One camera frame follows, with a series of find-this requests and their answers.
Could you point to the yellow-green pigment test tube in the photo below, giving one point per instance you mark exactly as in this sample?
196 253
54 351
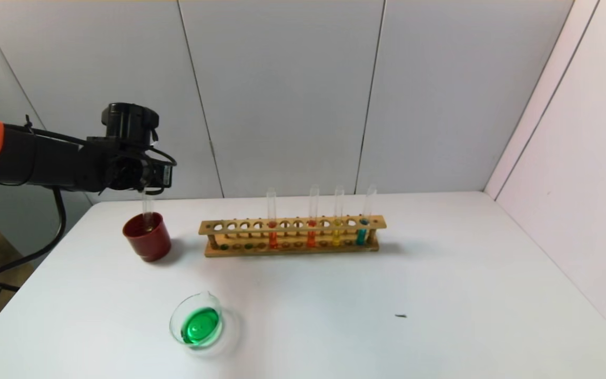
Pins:
145 208

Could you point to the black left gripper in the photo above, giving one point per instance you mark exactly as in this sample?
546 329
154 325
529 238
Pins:
165 176

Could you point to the wooden test tube rack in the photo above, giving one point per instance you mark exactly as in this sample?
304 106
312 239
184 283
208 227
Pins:
292 225

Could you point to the dark red plastic cup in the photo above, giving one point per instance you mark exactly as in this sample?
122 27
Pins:
148 241

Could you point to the teal pigment glass test tube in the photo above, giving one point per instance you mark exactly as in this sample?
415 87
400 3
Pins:
361 237

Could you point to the blue pigment glass test tube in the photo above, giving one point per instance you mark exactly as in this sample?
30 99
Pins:
151 206

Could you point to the clear glass beaker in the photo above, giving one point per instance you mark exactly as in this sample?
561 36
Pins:
200 326

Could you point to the yellow pigment glass test tube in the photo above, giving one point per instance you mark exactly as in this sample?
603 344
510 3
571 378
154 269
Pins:
336 238

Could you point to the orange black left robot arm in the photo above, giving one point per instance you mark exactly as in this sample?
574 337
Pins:
34 160

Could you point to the red-orange pigment test tube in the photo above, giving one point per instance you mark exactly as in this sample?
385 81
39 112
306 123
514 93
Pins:
311 238

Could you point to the orange pigment glass test tube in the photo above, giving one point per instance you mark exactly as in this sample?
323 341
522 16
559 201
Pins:
272 239

